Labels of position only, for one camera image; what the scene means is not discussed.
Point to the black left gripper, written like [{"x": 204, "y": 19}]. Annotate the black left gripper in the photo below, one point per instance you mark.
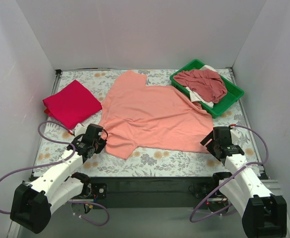
[{"x": 101, "y": 138}]

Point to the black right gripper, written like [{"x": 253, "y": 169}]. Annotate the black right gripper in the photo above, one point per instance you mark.
[{"x": 207, "y": 140}]

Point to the salmon pink t-shirt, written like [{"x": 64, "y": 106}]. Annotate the salmon pink t-shirt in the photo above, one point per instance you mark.
[{"x": 137, "y": 115}]

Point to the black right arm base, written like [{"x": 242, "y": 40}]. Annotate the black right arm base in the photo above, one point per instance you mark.
[{"x": 212, "y": 198}]

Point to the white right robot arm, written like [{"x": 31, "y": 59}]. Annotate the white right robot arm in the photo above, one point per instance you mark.
[{"x": 264, "y": 214}]

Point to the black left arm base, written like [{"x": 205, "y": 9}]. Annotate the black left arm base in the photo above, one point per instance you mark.
[{"x": 90, "y": 191}]

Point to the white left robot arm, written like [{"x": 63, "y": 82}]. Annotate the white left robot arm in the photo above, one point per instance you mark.
[{"x": 34, "y": 203}]

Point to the floral patterned table mat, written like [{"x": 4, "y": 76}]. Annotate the floral patterned table mat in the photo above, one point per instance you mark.
[{"x": 143, "y": 162}]

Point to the folded crimson red t-shirt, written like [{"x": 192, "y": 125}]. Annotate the folded crimson red t-shirt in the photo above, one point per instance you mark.
[{"x": 72, "y": 105}]

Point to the white garment in tray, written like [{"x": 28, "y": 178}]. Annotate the white garment in tray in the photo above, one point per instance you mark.
[{"x": 194, "y": 96}]

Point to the green plastic tray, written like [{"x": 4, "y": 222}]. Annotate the green plastic tray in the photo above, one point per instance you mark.
[{"x": 233, "y": 92}]

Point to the dusty rose t-shirt in tray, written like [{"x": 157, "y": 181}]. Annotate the dusty rose t-shirt in tray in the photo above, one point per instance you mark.
[{"x": 207, "y": 83}]

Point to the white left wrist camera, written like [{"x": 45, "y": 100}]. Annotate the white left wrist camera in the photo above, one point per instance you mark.
[{"x": 79, "y": 129}]

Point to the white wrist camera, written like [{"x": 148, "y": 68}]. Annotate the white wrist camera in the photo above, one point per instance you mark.
[
  {"x": 79, "y": 129},
  {"x": 236, "y": 137}
]

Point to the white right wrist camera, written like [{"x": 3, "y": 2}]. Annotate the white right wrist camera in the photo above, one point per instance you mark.
[{"x": 236, "y": 137}]

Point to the aluminium front frame rail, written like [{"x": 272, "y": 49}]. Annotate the aluminium front frame rail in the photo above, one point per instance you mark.
[{"x": 152, "y": 192}]

